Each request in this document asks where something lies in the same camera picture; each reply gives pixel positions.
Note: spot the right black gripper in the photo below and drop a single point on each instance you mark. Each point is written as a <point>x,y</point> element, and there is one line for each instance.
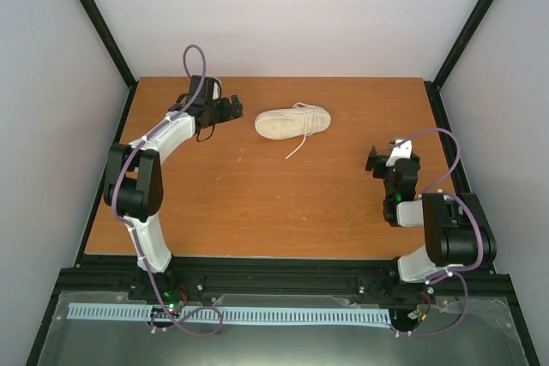
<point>372,158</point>

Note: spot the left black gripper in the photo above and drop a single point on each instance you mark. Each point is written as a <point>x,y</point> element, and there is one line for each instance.
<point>238,107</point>

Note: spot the cream white lace sneaker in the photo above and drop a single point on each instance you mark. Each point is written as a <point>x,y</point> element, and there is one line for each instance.
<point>283,124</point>

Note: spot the white shoelace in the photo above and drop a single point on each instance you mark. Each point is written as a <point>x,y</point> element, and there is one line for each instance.
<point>310,127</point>

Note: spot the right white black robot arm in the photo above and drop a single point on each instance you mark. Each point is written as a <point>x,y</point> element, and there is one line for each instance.
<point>457,235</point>

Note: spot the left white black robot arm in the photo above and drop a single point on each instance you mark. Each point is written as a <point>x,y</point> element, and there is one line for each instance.
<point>133,186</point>

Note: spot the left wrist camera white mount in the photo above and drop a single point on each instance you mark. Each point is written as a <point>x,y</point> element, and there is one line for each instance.
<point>209,89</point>

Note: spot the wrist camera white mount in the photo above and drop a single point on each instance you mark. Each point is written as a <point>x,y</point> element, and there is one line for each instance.
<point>209,89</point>
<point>399,149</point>

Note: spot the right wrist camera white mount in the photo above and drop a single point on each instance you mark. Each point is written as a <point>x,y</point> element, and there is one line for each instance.
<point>399,149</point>

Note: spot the grey metal base plate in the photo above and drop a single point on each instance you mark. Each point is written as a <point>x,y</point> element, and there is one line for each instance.
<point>454,331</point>

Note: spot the black aluminium frame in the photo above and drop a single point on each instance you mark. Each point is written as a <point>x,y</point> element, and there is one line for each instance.
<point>287,277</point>

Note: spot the light blue slotted cable duct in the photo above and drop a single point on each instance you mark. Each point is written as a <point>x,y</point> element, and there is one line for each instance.
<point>245,316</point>

